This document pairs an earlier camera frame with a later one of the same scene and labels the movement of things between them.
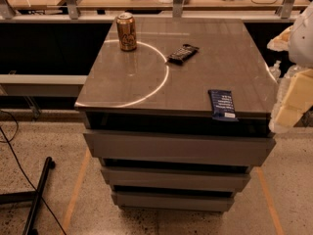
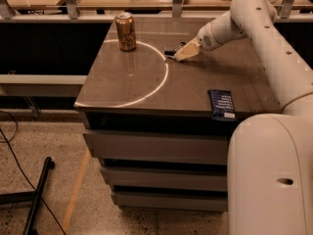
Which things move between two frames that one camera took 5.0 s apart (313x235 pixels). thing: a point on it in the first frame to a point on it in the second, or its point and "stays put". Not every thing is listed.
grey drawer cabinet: (151, 120) stays put
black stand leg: (35, 196) stays put
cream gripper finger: (295, 97) to (209, 37)
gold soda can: (126, 31) stays put
